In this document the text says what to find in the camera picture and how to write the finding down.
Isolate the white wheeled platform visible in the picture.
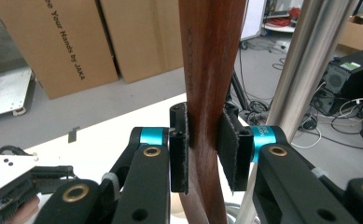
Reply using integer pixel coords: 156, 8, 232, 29
0, 66, 35, 121

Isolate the white table with red cable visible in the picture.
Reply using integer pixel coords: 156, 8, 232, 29
261, 0, 305, 34

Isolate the small open cardboard box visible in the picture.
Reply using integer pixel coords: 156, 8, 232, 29
337, 11, 363, 52

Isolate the grey tape piece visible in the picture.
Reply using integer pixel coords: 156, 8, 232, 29
67, 125, 81, 144

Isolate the metal utensil stand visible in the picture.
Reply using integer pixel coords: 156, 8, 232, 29
224, 0, 361, 224

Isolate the black computer tower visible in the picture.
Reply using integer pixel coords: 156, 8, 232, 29
312, 48, 363, 117

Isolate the tall plain cardboard box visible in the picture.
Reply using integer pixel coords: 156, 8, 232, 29
99, 0, 185, 85
0, 0, 120, 101

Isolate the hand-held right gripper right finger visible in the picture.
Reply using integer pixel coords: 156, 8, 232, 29
216, 102, 278, 192

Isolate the reddish wooden spatula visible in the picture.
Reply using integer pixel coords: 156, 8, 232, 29
178, 0, 248, 224

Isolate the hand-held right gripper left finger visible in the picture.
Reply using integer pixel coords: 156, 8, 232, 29
137, 102, 190, 195

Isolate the black frame strut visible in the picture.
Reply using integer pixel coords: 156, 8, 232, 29
230, 70, 252, 114

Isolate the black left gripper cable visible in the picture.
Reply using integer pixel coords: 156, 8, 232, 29
0, 145, 32, 157

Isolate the tangle of floor cables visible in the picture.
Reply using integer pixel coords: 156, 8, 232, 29
238, 40, 363, 153

